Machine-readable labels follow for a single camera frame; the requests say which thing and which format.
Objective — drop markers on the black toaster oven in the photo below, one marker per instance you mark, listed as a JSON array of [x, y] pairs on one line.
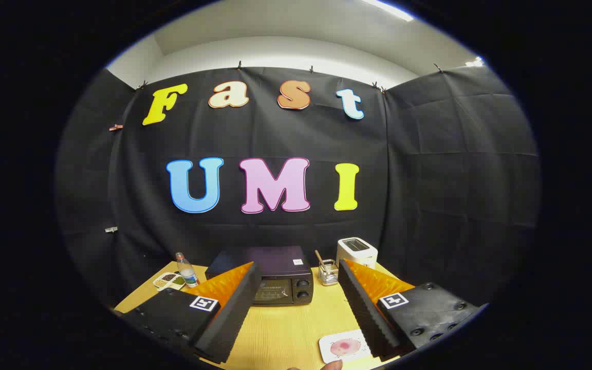
[[280, 262]]

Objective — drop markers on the wooden stick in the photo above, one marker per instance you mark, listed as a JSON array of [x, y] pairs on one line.
[[319, 258]]

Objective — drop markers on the white square plate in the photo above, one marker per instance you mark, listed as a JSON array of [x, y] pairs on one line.
[[329, 353]]

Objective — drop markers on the pink ham slice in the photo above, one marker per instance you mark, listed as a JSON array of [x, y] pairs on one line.
[[346, 347]]

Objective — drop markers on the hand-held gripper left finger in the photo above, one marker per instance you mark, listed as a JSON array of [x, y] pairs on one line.
[[237, 308]]

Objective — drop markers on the white divided seed dish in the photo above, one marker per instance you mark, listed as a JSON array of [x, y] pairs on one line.
[[168, 280]]

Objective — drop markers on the white toaster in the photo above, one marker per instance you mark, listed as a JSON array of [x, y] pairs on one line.
[[356, 253]]

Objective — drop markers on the clear plastic water bottle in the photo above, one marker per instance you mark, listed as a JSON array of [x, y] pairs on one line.
[[187, 271]]

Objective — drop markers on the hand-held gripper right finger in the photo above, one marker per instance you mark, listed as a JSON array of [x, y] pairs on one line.
[[363, 308]]

